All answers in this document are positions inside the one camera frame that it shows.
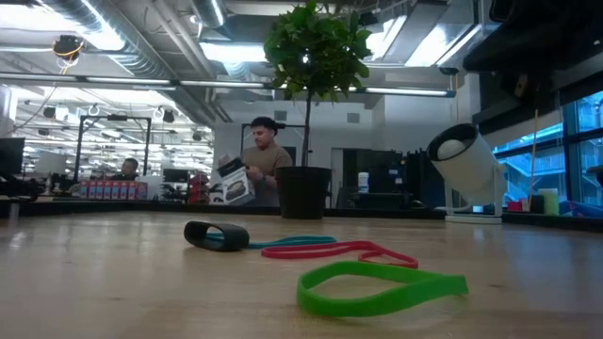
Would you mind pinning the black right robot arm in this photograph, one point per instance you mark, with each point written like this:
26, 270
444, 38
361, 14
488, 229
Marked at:
542, 9

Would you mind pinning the green rubber band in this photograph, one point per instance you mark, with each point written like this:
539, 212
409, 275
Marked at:
424, 287

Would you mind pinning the red rubber band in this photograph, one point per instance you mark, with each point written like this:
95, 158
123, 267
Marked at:
306, 250

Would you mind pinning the blue rubber band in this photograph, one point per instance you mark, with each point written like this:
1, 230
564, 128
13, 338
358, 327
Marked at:
292, 241

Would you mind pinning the yellow-green container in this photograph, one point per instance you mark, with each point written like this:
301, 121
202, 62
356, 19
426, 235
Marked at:
549, 202

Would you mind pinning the black cup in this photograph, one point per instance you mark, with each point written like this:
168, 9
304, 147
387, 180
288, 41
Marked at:
537, 205

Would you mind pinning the small red box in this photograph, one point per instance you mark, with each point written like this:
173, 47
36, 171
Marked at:
515, 206

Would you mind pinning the black equipment cabinet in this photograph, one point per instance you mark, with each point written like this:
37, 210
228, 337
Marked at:
386, 179

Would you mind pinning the white canister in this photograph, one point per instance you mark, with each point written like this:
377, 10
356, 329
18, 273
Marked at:
363, 182

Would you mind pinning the green potted plant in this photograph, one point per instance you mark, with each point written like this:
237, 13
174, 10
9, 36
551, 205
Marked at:
301, 193

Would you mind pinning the person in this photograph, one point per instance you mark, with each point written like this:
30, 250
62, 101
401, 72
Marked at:
268, 160
128, 167

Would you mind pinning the white black cardboard box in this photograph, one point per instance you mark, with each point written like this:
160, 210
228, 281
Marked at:
235, 188

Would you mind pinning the red background object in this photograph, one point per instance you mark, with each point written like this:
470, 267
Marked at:
199, 188

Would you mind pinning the small black monitor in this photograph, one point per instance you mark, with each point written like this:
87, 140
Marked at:
175, 175

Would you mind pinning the row of red boxes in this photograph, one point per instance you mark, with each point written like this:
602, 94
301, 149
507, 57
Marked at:
113, 190

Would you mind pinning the long ceiling light rail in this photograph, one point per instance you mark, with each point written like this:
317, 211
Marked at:
221, 84

